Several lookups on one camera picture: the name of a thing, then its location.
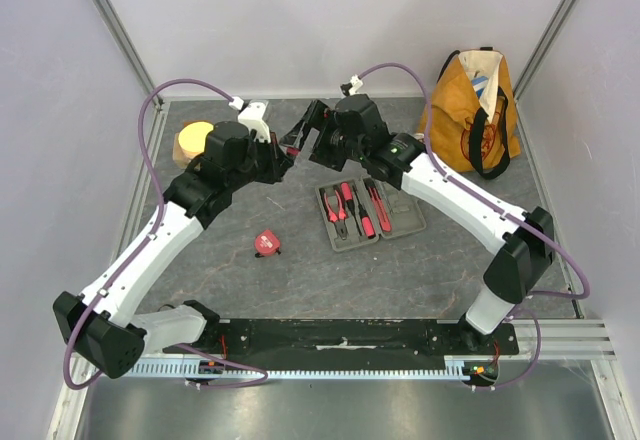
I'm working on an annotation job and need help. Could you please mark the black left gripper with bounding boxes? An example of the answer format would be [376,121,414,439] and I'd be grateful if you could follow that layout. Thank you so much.
[228,129,294,192]

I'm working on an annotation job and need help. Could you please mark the pink handled screwdriver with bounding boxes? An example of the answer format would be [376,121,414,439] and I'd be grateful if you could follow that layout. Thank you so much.
[353,189,376,239]
[340,182,356,216]

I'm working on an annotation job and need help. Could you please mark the pink tape measure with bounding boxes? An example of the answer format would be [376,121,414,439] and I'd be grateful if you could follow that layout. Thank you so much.
[254,229,281,258]

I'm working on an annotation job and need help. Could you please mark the pink handled pliers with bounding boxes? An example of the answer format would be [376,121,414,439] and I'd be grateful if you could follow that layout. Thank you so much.
[321,189,348,240]

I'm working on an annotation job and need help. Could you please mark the grey plastic tool case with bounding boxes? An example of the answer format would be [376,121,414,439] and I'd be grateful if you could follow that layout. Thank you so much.
[315,177,426,253]

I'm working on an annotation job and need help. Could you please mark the pink utility knife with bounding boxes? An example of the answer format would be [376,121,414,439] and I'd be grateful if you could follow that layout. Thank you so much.
[364,178,392,233]

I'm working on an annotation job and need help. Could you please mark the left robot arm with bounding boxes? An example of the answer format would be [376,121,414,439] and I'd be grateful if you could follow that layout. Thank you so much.
[53,121,296,379]

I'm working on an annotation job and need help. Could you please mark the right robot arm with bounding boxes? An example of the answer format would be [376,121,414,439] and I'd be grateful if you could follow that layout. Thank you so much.
[280,94,554,354]

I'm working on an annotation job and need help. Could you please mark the yellow round sponge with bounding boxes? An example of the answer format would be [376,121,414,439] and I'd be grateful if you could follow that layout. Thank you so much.
[177,121,214,160]

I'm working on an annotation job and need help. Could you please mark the yellow tote bag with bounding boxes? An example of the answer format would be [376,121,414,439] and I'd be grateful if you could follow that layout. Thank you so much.
[419,47,521,180]

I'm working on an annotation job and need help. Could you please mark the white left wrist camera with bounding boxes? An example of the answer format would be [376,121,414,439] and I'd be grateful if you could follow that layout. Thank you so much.
[228,96,271,143]

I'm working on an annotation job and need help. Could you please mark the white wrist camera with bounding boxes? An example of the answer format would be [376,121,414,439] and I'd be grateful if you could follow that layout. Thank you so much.
[228,96,271,143]
[340,75,363,97]

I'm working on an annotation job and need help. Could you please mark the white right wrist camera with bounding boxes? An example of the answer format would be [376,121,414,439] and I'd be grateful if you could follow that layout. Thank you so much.
[340,75,363,97]

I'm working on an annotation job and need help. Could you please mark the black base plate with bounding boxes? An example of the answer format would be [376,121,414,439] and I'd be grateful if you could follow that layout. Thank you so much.
[194,318,519,356]

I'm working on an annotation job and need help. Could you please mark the grey cable duct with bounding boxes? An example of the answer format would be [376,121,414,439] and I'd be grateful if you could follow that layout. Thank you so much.
[126,355,469,381]

